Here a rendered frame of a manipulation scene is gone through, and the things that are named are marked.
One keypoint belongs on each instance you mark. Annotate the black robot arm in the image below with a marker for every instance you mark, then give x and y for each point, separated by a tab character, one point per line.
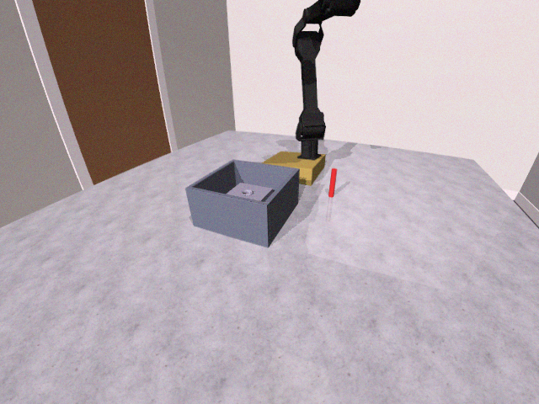
311	125

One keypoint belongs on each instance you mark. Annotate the red peg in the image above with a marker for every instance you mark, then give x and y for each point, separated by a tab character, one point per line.
332	182

